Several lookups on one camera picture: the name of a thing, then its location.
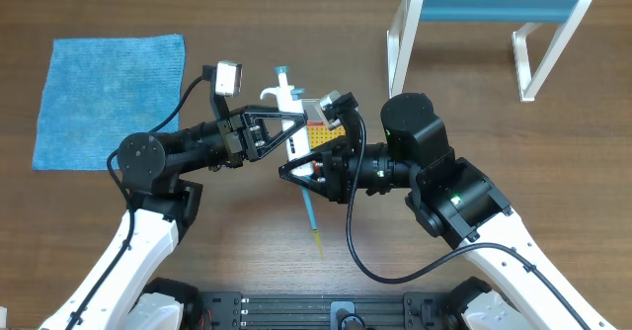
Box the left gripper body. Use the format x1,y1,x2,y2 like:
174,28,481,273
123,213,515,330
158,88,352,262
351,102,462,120
216,110,259,169

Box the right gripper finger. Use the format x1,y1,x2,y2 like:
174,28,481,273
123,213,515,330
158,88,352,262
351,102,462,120
277,149,330,199

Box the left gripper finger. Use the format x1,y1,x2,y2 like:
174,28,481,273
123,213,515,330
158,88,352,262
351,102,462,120
241,105,309,163

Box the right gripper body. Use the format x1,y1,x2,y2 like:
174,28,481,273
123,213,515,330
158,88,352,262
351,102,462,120
318,139,360,206

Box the white pipette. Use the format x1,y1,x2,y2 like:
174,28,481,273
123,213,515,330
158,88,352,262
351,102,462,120
259,65,325,260

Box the red and yellow tip box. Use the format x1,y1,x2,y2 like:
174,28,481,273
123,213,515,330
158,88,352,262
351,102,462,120
300,97,350,151

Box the blue cloth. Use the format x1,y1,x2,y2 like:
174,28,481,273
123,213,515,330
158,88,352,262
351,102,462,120
31,34,187,172

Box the white and blue stand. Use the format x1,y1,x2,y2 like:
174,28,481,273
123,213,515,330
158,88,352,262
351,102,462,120
386,0,597,103

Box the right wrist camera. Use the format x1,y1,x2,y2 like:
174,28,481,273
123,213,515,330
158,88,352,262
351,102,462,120
318,90,348,129

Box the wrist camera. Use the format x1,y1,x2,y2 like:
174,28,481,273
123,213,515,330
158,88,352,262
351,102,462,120
215,60,244,98
318,90,348,129

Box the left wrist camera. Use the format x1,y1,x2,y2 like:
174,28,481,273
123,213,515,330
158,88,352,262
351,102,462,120
215,60,244,98

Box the black cable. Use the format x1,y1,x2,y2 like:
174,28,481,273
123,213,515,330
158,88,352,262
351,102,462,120
344,108,592,330
105,74,206,252

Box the mounting rail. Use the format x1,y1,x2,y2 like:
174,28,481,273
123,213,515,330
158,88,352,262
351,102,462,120
199,289,458,330

